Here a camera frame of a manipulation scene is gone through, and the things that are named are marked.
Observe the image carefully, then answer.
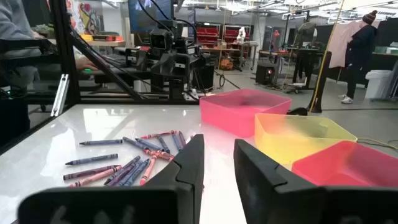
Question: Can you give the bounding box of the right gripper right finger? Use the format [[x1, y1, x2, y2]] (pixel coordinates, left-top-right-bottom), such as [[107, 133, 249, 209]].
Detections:
[[233, 139, 398, 224]]

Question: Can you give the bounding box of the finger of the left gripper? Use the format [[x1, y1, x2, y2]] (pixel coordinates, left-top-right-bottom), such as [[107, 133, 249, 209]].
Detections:
[[151, 51, 175, 75], [174, 53, 191, 78]]

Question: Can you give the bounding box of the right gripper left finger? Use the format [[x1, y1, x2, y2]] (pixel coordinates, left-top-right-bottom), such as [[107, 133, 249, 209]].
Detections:
[[17, 133, 205, 224]]

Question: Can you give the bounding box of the pink crayon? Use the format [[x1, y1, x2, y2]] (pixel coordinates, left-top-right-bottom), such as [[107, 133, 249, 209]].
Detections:
[[139, 154, 158, 187], [68, 166, 123, 188]]

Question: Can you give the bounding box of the blue crayon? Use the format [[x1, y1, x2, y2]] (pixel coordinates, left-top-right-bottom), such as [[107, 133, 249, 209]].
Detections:
[[79, 139, 124, 146], [135, 138, 164, 152], [65, 153, 119, 166], [157, 135, 171, 154], [122, 136, 147, 150], [171, 133, 183, 152]]

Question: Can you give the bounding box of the red storage shelf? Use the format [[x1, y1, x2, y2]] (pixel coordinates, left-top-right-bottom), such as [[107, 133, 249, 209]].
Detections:
[[195, 23, 251, 49]]

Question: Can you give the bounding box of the small red plastic bin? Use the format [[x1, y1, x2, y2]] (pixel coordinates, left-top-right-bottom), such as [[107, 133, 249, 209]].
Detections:
[[291, 139, 398, 187]]

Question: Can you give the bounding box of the yellow plastic bin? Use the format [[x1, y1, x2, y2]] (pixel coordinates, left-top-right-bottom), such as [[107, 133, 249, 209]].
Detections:
[[254, 113, 358, 166]]

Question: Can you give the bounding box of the red crayon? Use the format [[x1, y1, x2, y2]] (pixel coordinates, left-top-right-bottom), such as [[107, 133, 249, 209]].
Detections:
[[142, 148, 175, 162], [140, 130, 178, 139]]

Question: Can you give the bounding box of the large pink plastic bin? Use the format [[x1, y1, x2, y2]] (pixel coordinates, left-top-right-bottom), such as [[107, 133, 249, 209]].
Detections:
[[199, 88, 293, 139]]

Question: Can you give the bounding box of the person's hand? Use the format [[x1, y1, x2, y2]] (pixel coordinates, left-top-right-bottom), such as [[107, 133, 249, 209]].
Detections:
[[75, 55, 100, 72]]

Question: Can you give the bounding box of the black computer tower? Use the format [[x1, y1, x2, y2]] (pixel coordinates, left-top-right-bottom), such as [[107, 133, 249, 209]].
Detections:
[[255, 58, 280, 85]]

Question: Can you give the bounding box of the white trash bin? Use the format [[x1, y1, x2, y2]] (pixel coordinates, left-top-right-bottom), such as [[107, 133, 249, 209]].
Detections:
[[364, 69, 393, 100]]

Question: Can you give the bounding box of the pink hanging cloth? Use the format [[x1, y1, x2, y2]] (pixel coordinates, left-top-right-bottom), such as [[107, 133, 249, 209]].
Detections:
[[328, 20, 382, 68]]

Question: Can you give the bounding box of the person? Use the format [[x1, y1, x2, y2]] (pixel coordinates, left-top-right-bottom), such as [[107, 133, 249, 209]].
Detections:
[[0, 0, 43, 94], [338, 10, 379, 105]]

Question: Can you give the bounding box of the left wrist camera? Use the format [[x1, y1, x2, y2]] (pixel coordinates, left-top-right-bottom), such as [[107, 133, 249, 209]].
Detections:
[[149, 29, 175, 50]]

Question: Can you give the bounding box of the large dark wall monitor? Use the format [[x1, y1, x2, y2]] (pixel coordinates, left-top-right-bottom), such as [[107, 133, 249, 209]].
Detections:
[[127, 0, 172, 34]]

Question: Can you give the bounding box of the black aluminium table frame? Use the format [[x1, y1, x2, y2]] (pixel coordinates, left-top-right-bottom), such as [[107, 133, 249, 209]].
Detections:
[[0, 0, 201, 156]]

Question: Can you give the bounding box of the silver metal bracket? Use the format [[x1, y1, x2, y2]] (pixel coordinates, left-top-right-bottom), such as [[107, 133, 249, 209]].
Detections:
[[50, 73, 70, 118]]

